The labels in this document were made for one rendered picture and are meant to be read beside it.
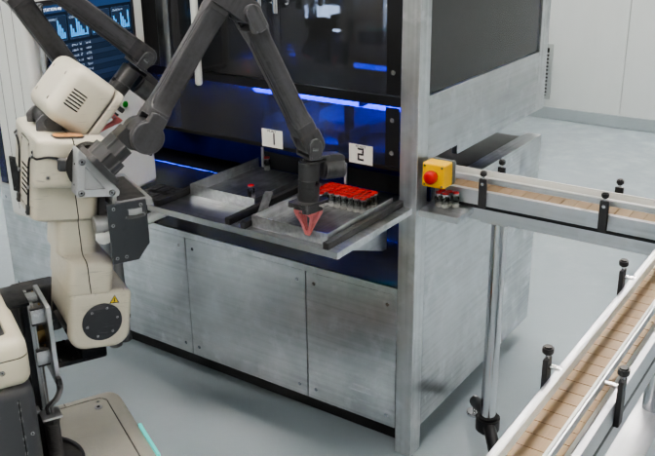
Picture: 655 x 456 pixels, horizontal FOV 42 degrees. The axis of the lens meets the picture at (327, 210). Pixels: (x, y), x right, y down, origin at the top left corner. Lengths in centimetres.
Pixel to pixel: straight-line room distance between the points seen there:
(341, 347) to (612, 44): 464
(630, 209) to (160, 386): 186
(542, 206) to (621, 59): 463
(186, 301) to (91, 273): 111
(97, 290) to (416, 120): 100
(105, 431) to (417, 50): 143
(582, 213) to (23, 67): 166
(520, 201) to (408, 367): 67
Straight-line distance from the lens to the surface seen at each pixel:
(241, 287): 309
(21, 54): 270
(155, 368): 352
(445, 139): 265
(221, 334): 326
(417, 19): 242
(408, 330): 273
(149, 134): 202
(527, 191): 259
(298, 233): 233
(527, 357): 359
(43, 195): 219
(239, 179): 283
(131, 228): 222
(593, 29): 710
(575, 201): 254
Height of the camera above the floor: 176
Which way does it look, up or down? 20 degrees down
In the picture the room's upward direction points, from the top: 1 degrees counter-clockwise
